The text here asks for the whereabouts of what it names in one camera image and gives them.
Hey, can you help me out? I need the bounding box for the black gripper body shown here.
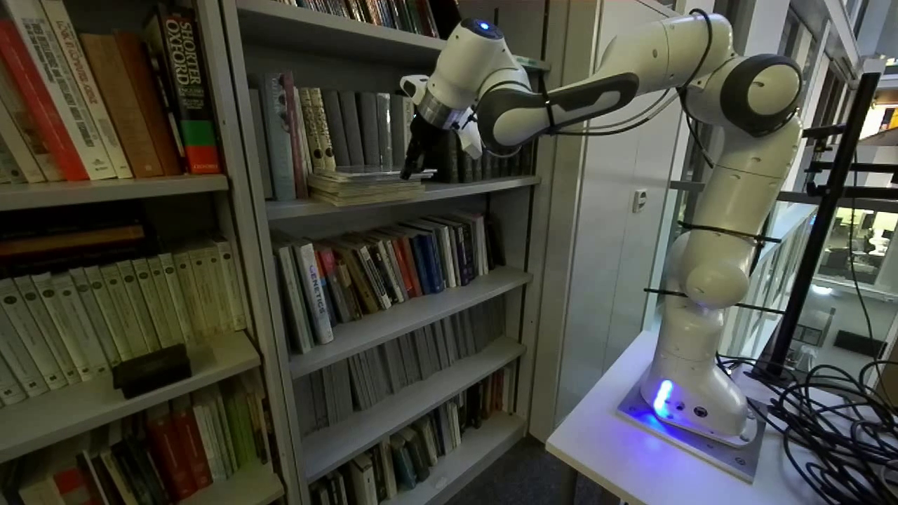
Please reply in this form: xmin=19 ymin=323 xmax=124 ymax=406
xmin=407 ymin=117 xmax=454 ymax=169

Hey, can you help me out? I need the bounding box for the pale grey paperback book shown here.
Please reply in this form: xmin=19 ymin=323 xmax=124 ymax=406
xmin=326 ymin=162 xmax=418 ymax=180

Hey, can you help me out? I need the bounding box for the light grey spine book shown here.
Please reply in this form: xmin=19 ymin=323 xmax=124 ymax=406
xmin=386 ymin=93 xmax=411 ymax=177

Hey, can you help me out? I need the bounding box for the slim blue book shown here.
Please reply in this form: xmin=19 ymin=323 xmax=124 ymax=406
xmin=409 ymin=232 xmax=442 ymax=295

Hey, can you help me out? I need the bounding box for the slim red book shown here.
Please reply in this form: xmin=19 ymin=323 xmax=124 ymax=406
xmin=390 ymin=235 xmax=427 ymax=302

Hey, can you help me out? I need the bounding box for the cream patterned spine book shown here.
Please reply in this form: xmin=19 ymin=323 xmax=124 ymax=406
xmin=295 ymin=83 xmax=341 ymax=190

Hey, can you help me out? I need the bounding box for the tall blue-grey book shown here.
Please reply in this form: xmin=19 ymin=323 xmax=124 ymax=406
xmin=259 ymin=74 xmax=299 ymax=203

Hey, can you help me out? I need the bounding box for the grey metal bookshelf unit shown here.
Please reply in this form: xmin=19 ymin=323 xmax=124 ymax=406
xmin=0 ymin=0 xmax=289 ymax=505
xmin=218 ymin=0 xmax=549 ymax=505

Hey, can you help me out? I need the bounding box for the white book dark lettering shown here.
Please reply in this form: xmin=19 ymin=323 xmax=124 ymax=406
xmin=292 ymin=242 xmax=336 ymax=348

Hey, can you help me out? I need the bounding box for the slim grey book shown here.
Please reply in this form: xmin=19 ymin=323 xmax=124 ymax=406
xmin=273 ymin=243 xmax=316 ymax=358

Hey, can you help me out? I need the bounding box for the black book red green base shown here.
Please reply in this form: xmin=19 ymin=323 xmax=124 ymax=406
xmin=148 ymin=2 xmax=223 ymax=180

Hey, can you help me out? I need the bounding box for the brown hardcover book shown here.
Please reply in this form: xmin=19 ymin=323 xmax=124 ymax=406
xmin=78 ymin=30 xmax=181 ymax=180

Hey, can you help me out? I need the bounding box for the small black box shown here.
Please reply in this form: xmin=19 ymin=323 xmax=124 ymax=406
xmin=108 ymin=341 xmax=197 ymax=400

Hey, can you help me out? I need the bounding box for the cream paperback book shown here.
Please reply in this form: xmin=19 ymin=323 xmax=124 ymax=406
xmin=66 ymin=264 xmax=124 ymax=372
xmin=0 ymin=277 xmax=51 ymax=400

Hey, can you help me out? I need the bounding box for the white book black lettering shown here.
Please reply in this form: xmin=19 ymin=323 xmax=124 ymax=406
xmin=3 ymin=0 xmax=135 ymax=182

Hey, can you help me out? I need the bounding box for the flat-lying brown book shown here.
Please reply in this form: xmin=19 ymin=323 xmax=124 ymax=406
xmin=0 ymin=221 xmax=148 ymax=264

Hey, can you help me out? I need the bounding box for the dark red book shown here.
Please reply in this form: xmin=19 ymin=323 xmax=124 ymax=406
xmin=143 ymin=403 xmax=212 ymax=500

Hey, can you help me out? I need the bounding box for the red hardcover book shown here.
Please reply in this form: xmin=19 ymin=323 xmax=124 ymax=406
xmin=0 ymin=17 xmax=93 ymax=189

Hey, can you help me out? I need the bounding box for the black metal stand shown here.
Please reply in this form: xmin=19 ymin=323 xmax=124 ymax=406
xmin=752 ymin=64 xmax=898 ymax=381

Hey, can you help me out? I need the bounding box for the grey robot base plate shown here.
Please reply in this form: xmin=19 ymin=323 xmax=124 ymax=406
xmin=614 ymin=372 xmax=768 ymax=486

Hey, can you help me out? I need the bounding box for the black cable bundle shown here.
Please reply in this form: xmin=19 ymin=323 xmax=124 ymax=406
xmin=713 ymin=344 xmax=898 ymax=505

